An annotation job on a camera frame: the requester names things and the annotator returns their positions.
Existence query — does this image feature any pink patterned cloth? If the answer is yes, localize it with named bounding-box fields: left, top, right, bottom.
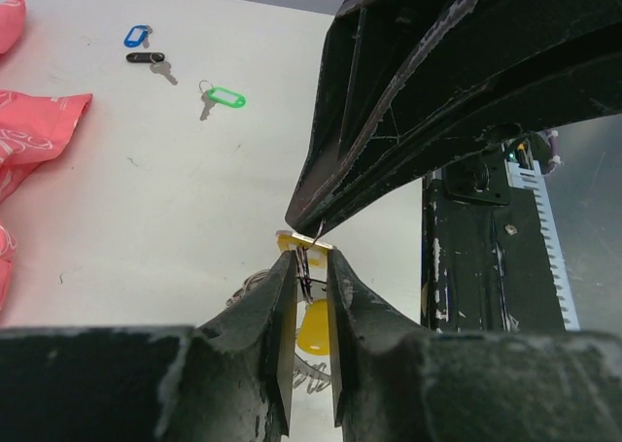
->
left=1, top=0, right=93, bottom=311

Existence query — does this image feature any blue key tag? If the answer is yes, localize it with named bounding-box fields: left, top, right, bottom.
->
left=123, top=24, right=153, bottom=49

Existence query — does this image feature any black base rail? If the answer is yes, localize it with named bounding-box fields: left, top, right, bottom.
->
left=421, top=145, right=565, bottom=332

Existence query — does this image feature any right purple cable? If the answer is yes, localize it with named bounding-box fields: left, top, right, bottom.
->
left=538, top=128, right=565, bottom=176

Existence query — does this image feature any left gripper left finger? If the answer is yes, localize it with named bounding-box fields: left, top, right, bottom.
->
left=1, top=253, right=297, bottom=441

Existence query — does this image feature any large keyring with yellow handle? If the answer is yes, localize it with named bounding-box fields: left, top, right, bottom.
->
left=225, top=230, right=339, bottom=394

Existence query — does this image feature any key with green tag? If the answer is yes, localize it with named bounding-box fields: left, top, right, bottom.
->
left=198, top=80, right=247, bottom=121

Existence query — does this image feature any white cable duct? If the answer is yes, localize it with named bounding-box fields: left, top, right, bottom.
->
left=505, top=129, right=580, bottom=331

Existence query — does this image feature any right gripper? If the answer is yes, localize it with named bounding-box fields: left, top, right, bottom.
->
left=310, top=0, right=621, bottom=170

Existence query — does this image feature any key with black head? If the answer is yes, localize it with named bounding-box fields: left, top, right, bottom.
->
left=125, top=52, right=178, bottom=85

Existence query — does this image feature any key with yellow tag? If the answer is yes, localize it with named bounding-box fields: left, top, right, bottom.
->
left=275, top=229, right=335, bottom=268
left=296, top=299, right=330, bottom=357

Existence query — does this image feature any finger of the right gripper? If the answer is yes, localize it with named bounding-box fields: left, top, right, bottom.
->
left=285, top=99, right=486, bottom=235

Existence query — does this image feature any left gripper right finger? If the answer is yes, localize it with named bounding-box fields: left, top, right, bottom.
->
left=327, top=251, right=621, bottom=441

